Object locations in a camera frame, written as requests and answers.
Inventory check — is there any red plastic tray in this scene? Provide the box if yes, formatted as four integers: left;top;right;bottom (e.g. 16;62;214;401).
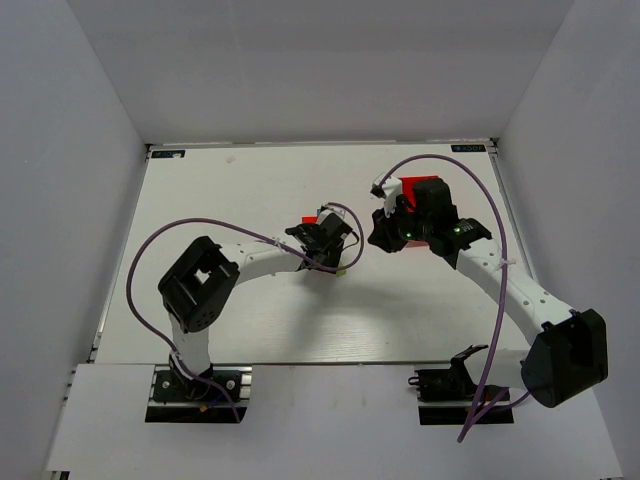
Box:
400;176;444;230

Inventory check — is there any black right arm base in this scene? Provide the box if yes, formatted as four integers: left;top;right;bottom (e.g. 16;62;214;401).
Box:
408;345;514;426

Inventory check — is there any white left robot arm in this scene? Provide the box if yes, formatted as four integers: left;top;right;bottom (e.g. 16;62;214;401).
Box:
158;210;354;378

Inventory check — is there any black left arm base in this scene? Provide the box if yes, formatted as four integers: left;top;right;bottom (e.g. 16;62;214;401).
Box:
145;365;252;424

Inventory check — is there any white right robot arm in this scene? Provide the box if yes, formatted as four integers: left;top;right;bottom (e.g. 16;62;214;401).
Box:
368;175;609;408

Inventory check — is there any right corner label sticker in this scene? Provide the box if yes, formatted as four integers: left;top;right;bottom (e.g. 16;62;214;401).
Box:
451;144;486;153

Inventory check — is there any corner label sticker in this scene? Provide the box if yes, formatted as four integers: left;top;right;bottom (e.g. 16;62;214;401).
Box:
451;144;486;153
151;150;186;159

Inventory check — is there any left corner label sticker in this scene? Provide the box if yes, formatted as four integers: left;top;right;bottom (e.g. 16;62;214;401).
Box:
151;150;186;159

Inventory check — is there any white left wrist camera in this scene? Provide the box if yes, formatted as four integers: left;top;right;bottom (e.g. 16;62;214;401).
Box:
318;203;346;220

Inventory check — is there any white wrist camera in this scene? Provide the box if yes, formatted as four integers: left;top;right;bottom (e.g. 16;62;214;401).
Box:
370;174;403;216
318;203;346;220

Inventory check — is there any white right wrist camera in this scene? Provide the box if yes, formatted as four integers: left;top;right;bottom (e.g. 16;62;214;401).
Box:
370;174;403;216

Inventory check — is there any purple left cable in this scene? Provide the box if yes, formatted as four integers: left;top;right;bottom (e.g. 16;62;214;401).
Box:
124;201;365;421

